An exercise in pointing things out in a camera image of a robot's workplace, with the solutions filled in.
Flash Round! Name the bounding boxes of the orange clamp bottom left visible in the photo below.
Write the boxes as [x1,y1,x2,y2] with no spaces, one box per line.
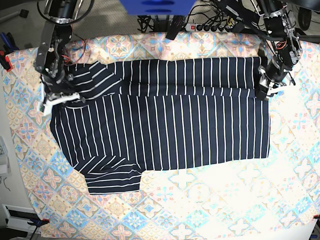
[27,218,50,228]

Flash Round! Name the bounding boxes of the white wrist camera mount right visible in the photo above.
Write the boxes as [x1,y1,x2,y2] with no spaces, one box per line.
[37,74,86,116]

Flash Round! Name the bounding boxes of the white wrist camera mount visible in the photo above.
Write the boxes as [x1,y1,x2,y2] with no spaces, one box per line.
[37,74,86,116]
[255,73,296,99]

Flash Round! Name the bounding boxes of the navy white striped T-shirt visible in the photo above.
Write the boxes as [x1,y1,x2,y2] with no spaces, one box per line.
[50,57,270,195]

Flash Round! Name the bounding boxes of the red black clamp left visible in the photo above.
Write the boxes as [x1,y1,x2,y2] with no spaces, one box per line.
[0,50,13,72]

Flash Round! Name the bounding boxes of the white tray bottom left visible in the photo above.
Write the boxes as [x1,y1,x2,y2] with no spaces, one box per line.
[2,204,38,233]

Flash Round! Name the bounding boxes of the black remote-like device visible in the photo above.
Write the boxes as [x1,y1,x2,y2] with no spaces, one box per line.
[165,15,186,40]

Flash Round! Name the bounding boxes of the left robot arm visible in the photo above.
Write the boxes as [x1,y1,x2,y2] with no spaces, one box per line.
[255,0,302,101]

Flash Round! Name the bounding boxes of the blue box overhead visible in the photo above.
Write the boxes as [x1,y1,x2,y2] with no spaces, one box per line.
[120,0,196,16]

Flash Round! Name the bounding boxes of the blue clamp handles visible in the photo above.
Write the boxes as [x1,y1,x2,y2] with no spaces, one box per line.
[0,32,19,53]

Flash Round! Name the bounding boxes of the patterned tile tablecloth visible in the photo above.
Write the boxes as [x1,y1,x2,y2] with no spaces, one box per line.
[0,42,320,240]

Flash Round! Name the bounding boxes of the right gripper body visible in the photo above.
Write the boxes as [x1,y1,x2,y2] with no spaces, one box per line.
[41,67,75,96]

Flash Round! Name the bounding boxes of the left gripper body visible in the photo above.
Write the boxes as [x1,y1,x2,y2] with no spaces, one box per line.
[258,56,292,87]

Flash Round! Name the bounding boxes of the white box left edge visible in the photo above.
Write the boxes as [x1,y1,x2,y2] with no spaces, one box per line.
[0,136,11,177]

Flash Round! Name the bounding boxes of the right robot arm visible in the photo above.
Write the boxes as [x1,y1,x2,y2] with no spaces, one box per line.
[33,0,95,97]

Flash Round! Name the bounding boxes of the white power strip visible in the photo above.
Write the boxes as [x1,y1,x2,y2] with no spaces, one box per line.
[184,21,234,33]

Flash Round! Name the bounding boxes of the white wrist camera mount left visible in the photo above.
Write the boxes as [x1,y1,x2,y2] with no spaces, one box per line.
[255,73,296,99]

